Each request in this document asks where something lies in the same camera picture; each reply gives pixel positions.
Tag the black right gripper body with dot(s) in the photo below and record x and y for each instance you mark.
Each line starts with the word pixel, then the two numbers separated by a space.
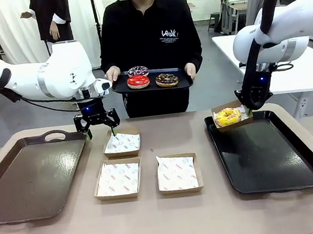
pixel 263 82

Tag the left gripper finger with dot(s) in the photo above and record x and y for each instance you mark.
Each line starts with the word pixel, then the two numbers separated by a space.
pixel 113 117
pixel 81 124

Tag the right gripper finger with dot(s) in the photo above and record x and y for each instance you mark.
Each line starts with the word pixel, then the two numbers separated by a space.
pixel 241 99
pixel 269 96

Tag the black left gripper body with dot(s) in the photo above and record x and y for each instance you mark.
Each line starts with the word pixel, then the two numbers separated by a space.
pixel 92 111

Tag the yellow sprinkled donut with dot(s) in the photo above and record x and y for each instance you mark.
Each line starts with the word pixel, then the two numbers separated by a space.
pixel 222 119

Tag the kraft paper food box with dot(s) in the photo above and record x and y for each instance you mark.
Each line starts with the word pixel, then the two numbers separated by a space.
pixel 121 155
pixel 117 198
pixel 237 127
pixel 182 191

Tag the red glazed donut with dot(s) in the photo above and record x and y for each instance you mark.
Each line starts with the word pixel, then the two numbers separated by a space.
pixel 132 81

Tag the dark donut with pink sprinkles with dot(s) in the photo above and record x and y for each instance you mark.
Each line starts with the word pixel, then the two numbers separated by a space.
pixel 134 70

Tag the small black serving tray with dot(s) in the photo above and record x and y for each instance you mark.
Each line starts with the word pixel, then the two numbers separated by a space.
pixel 186 81

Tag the chocolate sprinkled donut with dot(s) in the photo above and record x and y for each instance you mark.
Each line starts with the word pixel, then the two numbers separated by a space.
pixel 160 79

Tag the person's right forearm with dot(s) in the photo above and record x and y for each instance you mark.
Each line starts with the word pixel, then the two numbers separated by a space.
pixel 106 57

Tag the person's left forearm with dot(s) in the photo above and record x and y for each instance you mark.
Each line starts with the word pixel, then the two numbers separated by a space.
pixel 195 50

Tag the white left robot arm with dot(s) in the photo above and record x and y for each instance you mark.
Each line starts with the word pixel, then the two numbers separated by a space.
pixel 63 65

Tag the large black plastic tray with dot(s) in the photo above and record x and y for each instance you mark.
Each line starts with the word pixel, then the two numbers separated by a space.
pixel 262 155

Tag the brown plastic tray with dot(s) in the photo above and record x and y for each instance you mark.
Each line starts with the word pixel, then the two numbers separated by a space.
pixel 33 179

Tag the person's right hand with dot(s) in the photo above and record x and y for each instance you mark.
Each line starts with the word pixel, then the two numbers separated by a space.
pixel 113 74

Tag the person's left hand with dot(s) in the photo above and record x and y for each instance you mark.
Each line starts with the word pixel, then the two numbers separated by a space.
pixel 190 70

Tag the white table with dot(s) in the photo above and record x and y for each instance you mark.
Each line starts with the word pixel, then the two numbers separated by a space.
pixel 304 74

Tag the dark background stool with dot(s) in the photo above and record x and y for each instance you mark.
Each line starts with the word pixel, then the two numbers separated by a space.
pixel 215 21

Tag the grey background table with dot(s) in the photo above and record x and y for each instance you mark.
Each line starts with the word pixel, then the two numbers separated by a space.
pixel 231 6

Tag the person in black shirt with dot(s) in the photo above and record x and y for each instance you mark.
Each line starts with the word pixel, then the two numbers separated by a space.
pixel 146 25

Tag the black stand pole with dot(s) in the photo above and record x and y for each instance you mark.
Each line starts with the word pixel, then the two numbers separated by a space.
pixel 93 5

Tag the mannequin in black top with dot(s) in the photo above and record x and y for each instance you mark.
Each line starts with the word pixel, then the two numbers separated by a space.
pixel 51 10

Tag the white curtain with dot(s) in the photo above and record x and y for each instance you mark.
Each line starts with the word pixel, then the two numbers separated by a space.
pixel 14 31

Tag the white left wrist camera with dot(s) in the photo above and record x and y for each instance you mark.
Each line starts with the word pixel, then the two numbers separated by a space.
pixel 104 84

